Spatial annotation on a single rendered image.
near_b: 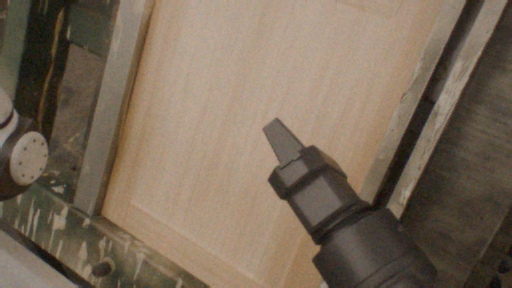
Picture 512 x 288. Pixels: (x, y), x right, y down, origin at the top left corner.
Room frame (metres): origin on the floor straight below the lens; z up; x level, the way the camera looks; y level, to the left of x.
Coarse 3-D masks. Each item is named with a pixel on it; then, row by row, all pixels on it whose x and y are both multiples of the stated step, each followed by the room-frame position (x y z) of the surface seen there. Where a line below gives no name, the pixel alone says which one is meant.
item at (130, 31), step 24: (120, 0) 0.72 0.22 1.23; (144, 0) 0.70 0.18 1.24; (120, 24) 0.69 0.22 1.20; (144, 24) 0.69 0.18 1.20; (120, 48) 0.67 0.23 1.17; (120, 72) 0.65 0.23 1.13; (120, 96) 0.62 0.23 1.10; (96, 120) 0.61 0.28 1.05; (120, 120) 0.61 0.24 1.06; (96, 144) 0.59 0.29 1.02; (96, 168) 0.56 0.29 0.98; (96, 192) 0.53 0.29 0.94
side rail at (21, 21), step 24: (24, 0) 0.79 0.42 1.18; (48, 0) 0.82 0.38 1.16; (72, 0) 0.86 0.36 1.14; (24, 24) 0.77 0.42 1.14; (48, 24) 0.80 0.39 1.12; (24, 48) 0.75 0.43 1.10; (48, 48) 0.79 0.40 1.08; (0, 72) 0.74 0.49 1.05; (24, 72) 0.73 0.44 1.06; (48, 72) 0.77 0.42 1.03; (24, 96) 0.72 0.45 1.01; (48, 96) 0.75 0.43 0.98; (48, 120) 0.74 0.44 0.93; (48, 144) 0.72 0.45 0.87
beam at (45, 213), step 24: (48, 168) 0.65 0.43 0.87; (24, 192) 0.58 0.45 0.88; (48, 192) 0.56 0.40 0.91; (72, 192) 0.58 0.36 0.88; (0, 216) 0.57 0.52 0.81; (24, 216) 0.55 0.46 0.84; (48, 216) 0.53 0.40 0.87; (72, 216) 0.51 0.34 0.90; (96, 216) 0.51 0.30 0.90; (48, 240) 0.50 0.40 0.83; (72, 240) 0.48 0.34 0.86; (96, 240) 0.47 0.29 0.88; (120, 240) 0.45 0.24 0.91; (72, 264) 0.45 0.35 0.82; (96, 264) 0.44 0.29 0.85; (120, 264) 0.42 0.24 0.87; (144, 264) 0.41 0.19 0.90; (168, 264) 0.41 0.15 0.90
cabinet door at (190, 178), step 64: (192, 0) 0.69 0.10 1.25; (256, 0) 0.64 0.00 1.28; (320, 0) 0.60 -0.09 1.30; (384, 0) 0.56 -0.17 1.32; (192, 64) 0.62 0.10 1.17; (256, 64) 0.58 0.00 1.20; (320, 64) 0.54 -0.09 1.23; (384, 64) 0.51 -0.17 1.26; (128, 128) 0.60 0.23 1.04; (192, 128) 0.56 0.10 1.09; (256, 128) 0.52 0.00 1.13; (320, 128) 0.49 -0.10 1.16; (384, 128) 0.45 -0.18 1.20; (128, 192) 0.53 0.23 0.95; (192, 192) 0.49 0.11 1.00; (256, 192) 0.45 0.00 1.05; (192, 256) 0.42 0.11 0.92; (256, 256) 0.39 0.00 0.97
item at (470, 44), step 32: (448, 0) 0.49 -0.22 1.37; (480, 0) 0.50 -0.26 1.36; (448, 32) 0.47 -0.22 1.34; (480, 32) 0.45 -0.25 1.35; (416, 64) 0.46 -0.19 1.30; (448, 64) 0.47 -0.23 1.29; (416, 96) 0.43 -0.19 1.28; (448, 96) 0.42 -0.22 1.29; (416, 128) 0.41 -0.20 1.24; (448, 128) 0.44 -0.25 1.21; (384, 160) 0.39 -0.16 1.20; (416, 160) 0.38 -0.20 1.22; (384, 192) 0.39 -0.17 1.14; (416, 192) 0.39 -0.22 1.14
